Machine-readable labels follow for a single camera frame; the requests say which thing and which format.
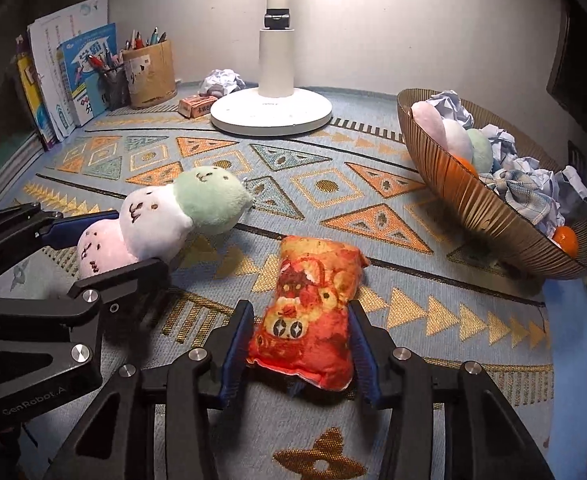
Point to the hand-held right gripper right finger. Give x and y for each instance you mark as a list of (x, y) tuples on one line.
[(368, 355)]

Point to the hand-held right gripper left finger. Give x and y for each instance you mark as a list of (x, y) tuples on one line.
[(236, 350)]

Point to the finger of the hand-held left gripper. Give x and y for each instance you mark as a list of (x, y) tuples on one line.
[(56, 230), (123, 275)]

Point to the tri-colour dango plush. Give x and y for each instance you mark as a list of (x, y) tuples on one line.
[(453, 135), (143, 220)]

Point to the red orange plush packet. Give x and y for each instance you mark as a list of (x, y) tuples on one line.
[(308, 310)]

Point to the brown ribbed glass bowl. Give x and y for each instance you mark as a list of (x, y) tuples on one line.
[(483, 220)]

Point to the blue plaid cloth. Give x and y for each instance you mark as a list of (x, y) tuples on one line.
[(523, 192)]

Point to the large printed paper ball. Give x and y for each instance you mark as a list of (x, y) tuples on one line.
[(576, 185)]

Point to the yellow book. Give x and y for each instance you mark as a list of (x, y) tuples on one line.
[(31, 90)]

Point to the blue book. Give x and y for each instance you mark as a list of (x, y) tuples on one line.
[(81, 85)]

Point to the black mesh pen holder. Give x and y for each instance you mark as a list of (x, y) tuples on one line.
[(116, 90)]

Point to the bunch of coloured pens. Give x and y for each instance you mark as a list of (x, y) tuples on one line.
[(146, 39), (103, 62)]

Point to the cork pen holder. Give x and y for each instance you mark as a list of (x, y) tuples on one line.
[(148, 75)]

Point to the small orange box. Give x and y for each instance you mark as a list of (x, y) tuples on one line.
[(196, 106)]

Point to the patterned woven table mat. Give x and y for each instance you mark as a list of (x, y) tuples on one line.
[(323, 160)]

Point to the stack of books and papers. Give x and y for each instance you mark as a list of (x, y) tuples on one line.
[(53, 25)]

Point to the orange tangerine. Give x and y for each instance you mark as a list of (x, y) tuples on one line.
[(566, 240), (463, 166)]

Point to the white desk lamp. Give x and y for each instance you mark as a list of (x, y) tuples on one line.
[(273, 105)]

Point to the small crumpled paper ball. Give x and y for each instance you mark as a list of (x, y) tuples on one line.
[(503, 142)]

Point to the dark screen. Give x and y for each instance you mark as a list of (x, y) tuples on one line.
[(583, 70)]

